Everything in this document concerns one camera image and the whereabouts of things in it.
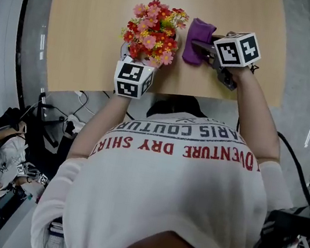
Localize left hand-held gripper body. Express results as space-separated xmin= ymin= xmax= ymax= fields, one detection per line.
xmin=110 ymin=53 xmax=158 ymax=102

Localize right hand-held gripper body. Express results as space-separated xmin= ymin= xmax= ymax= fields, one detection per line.
xmin=203 ymin=26 xmax=266 ymax=95

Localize purple cloth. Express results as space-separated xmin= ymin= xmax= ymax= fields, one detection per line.
xmin=181 ymin=16 xmax=219 ymax=69

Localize white flower pot with flowers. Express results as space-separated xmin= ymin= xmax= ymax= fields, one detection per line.
xmin=115 ymin=0 xmax=192 ymax=74

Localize person's right forearm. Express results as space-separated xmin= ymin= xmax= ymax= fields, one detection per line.
xmin=216 ymin=64 xmax=295 ymax=169

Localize person's left forearm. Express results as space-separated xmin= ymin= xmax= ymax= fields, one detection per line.
xmin=66 ymin=86 xmax=133 ymax=169

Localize person's dark trousers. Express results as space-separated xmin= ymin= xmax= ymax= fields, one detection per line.
xmin=145 ymin=89 xmax=210 ymax=128

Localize white power strip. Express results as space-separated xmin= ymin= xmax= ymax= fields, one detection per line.
xmin=64 ymin=113 xmax=87 ymax=136

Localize black tripod stand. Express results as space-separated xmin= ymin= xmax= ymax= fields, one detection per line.
xmin=28 ymin=91 xmax=71 ymax=156

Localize person's white printed shirt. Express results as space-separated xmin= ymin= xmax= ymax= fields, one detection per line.
xmin=27 ymin=90 xmax=307 ymax=248

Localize black bag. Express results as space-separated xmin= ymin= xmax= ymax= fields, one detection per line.
xmin=253 ymin=196 xmax=310 ymax=248

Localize thin black cable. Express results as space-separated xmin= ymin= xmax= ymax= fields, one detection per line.
xmin=70 ymin=87 xmax=138 ymax=129

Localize thick black cable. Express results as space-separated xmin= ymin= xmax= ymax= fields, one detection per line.
xmin=265 ymin=130 xmax=310 ymax=206

